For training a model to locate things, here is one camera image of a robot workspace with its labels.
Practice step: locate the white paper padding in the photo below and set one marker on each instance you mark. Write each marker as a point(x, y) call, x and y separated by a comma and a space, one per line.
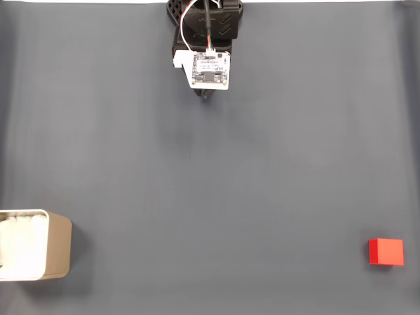
point(23, 246)

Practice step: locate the beige plastic box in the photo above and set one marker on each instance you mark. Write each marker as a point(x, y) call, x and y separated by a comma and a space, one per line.
point(59, 246)

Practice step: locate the dark blue table mat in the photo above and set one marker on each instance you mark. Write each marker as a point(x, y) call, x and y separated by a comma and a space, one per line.
point(210, 197)

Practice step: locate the white wrist camera board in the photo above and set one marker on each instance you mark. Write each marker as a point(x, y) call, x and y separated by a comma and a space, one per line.
point(208, 70)

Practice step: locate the red cube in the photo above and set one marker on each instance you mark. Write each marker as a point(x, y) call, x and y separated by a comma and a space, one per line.
point(387, 252)

